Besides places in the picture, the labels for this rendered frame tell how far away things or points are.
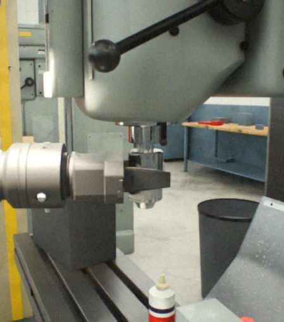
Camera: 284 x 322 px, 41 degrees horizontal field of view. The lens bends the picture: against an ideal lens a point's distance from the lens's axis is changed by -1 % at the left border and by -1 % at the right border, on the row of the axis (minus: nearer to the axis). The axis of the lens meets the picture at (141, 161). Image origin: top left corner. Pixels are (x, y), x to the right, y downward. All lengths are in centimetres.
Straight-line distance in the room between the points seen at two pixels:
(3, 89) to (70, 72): 174
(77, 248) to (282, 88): 56
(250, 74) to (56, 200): 29
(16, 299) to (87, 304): 175
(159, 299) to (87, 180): 22
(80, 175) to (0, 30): 178
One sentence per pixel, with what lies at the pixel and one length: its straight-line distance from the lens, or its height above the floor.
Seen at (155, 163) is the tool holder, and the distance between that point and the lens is 51.
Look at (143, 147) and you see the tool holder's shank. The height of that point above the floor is 127.
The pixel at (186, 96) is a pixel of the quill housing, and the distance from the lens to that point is 46.
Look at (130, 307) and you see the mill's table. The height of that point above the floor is 97.
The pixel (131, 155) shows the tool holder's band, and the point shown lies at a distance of 51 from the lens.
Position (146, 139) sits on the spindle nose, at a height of 129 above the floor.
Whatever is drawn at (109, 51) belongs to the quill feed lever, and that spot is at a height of 138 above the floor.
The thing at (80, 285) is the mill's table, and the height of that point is 97.
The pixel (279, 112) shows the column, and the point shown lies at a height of 131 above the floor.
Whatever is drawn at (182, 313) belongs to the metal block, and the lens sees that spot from 45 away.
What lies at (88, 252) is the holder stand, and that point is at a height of 100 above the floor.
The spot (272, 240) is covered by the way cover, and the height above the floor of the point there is 105.
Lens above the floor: 134
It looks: 10 degrees down
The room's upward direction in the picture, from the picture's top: straight up
